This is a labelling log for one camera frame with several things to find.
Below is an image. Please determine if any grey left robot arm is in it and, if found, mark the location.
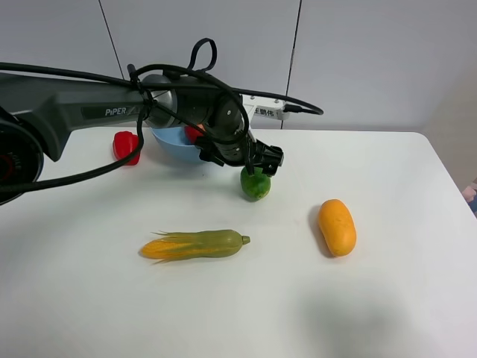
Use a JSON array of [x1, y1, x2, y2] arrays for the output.
[[1, 73, 283, 204]]

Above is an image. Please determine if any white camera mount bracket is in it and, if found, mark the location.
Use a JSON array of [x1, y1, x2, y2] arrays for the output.
[[242, 95, 290, 129]]

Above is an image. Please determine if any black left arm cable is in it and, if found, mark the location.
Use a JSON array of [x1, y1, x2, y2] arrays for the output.
[[0, 37, 324, 195]]

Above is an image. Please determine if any person's hand at edge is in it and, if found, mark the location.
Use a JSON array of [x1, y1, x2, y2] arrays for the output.
[[461, 180, 477, 215]]

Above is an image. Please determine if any red bell pepper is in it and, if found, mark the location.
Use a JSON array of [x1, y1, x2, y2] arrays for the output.
[[112, 131, 140, 161]]

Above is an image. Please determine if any green lime fruit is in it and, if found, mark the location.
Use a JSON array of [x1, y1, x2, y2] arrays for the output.
[[240, 168, 271, 201]]

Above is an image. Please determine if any blue plastic bowl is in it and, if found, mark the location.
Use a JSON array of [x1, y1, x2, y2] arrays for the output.
[[151, 127, 203, 164]]

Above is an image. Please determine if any orange yellow mango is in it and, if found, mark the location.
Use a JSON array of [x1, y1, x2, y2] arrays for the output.
[[318, 199, 357, 257]]

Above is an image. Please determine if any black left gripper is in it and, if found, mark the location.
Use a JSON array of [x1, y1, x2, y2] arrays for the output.
[[194, 132, 284, 175]]

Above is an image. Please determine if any corn cob with husk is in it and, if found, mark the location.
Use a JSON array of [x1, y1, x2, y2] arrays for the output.
[[139, 230, 250, 263]]

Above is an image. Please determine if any red yellow pomegranate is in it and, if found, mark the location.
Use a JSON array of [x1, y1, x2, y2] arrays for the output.
[[184, 126, 203, 145]]

